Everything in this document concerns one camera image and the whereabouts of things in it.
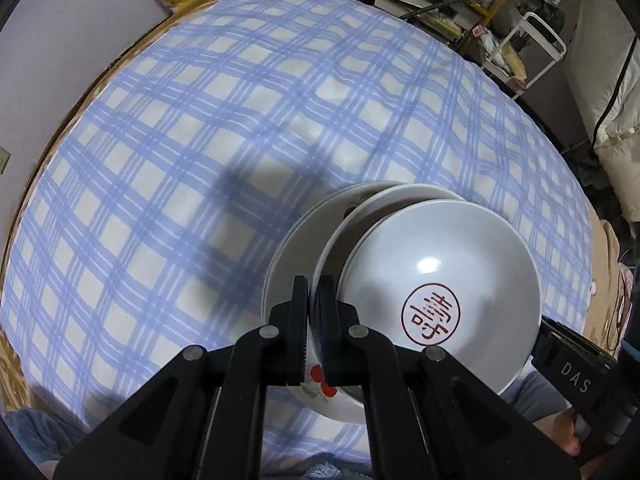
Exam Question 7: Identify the white cherry print plate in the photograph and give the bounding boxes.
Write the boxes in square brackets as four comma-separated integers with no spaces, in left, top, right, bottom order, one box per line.
[311,183,467,426]
[260,181,407,426]

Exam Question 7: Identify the person's right hand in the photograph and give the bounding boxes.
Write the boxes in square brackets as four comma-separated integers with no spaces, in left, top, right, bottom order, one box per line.
[552,407,585,457]

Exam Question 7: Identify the cream folded mattress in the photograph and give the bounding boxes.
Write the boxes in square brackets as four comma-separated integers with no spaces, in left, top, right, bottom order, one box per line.
[565,0,640,223]

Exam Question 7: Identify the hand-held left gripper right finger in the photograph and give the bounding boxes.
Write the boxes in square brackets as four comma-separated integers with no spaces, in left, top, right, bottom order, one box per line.
[317,274,581,480]

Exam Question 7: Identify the blue plaid tablecloth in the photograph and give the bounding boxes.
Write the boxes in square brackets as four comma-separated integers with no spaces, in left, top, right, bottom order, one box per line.
[0,0,601,466]

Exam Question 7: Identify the black bag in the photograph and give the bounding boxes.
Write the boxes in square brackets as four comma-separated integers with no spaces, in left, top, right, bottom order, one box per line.
[520,0,566,48]

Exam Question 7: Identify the dark green pole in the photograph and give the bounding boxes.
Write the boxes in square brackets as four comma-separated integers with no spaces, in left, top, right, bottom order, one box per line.
[404,0,533,20]

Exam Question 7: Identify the white trolley cart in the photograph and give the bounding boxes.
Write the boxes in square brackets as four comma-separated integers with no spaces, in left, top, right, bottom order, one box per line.
[480,10,568,103]

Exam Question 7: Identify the red patterned bowl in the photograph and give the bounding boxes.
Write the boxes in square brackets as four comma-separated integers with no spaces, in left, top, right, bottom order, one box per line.
[336,200,543,397]

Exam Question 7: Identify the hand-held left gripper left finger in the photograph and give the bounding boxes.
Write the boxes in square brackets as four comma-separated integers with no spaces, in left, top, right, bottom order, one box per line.
[52,275,311,480]

